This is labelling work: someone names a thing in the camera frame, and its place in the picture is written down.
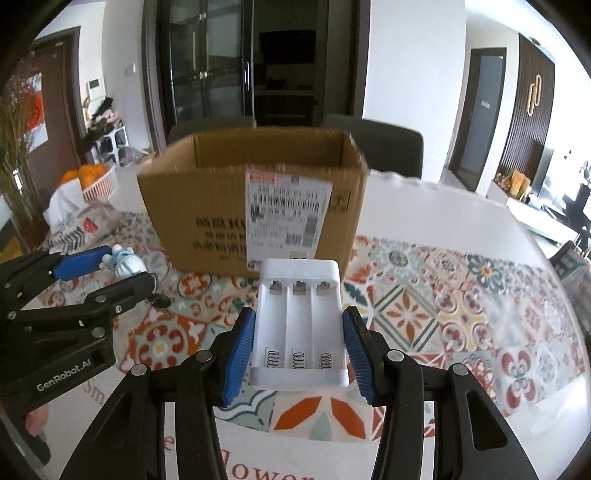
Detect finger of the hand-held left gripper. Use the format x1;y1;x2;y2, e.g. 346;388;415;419
9;271;156;339
0;246;112;305

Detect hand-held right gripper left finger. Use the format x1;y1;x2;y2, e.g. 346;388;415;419
60;307;258;480

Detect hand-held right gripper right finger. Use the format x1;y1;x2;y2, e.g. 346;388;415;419
342;305;539;480

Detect astronaut figurine keychain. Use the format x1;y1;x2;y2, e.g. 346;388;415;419
102;246;172;309

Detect white battery charger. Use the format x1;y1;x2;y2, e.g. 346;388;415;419
250;258;350;388

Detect brown cardboard box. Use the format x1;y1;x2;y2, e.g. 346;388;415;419
137;128;369;280

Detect floral tissue box cover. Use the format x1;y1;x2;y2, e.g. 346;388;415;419
44;203;123;254

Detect tile patterned table mat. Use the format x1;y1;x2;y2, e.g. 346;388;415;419
41;210;578;480

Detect yellow woven basket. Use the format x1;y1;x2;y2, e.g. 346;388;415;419
0;217;24;259

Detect white fruit basket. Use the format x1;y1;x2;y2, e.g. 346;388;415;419
81;164;118;204

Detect dried plant stems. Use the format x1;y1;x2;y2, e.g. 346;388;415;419
0;74;51;250

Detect clear plastic bag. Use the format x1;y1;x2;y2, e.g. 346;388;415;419
117;147;153;167

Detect white shoe rack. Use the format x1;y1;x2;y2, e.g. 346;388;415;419
85;97;127;164

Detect brown wooden door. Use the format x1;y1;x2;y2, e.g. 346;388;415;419
25;25;88;181

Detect red door decoration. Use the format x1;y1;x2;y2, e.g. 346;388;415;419
18;88;49;148

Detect grey dining chair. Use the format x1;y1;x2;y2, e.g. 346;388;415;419
321;114;424;178

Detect white low cabinet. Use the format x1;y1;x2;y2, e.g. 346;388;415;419
489;180;591;245

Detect yellow paper bags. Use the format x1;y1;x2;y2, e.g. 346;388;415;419
508;171;532;199

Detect dark glass cabinet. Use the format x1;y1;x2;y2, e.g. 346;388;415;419
141;0;370;148

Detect grey door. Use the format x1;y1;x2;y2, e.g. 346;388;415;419
445;46;509;192

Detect dark wood slat panel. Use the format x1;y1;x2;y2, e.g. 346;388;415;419
496;32;557;199

